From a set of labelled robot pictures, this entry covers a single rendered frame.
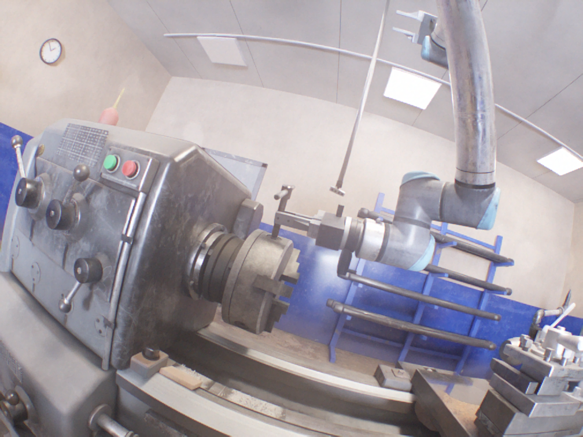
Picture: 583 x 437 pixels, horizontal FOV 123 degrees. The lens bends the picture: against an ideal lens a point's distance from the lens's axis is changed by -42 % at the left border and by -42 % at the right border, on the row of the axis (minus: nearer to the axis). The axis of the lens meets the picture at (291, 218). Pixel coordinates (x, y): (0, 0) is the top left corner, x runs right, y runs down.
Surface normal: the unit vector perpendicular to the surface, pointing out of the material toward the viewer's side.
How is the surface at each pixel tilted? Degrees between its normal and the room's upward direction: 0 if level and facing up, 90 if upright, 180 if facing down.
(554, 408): 90
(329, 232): 109
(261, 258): 57
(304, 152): 90
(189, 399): 36
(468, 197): 130
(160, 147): 45
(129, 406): 90
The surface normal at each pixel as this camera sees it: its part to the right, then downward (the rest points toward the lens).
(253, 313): -0.23, 0.26
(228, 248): 0.12, -0.72
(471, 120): -0.75, 0.37
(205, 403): 0.18, -0.84
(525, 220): -0.11, -0.12
